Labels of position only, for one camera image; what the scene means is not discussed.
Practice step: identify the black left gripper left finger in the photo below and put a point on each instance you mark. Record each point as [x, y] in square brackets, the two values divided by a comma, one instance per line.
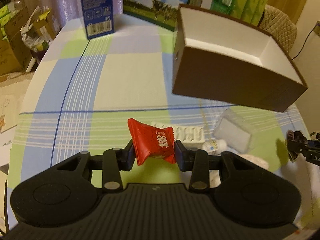
[115, 160]

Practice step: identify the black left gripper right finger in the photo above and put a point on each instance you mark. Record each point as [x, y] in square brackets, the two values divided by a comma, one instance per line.
[196, 161]

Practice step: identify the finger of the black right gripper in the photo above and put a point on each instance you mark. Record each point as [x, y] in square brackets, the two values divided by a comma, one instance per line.
[296, 147]

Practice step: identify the dark purple velvet scrunchie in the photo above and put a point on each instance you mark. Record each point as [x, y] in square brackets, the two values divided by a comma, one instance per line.
[294, 135]

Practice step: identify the red candy wrapper packet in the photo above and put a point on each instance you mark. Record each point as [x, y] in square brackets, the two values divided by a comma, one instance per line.
[150, 141]

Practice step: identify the small white medicine bottle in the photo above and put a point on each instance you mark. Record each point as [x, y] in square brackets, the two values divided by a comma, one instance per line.
[215, 146]

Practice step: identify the white plastic comb rack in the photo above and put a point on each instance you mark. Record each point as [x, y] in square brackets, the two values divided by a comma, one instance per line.
[190, 136]

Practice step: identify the clear plastic case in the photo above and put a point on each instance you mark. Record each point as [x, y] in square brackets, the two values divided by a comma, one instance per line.
[236, 131]

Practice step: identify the brown cardboard box white inside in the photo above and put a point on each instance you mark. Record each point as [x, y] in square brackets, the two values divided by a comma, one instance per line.
[222, 58]

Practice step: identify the quilted beige chair cover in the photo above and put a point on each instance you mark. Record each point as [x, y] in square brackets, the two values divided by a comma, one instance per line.
[277, 23]

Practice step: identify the brown cardboard carton floor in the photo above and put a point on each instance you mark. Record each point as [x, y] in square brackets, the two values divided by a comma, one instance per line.
[25, 35]

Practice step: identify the blue milk carton box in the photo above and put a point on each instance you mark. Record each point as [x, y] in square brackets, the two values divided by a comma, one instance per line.
[97, 17]

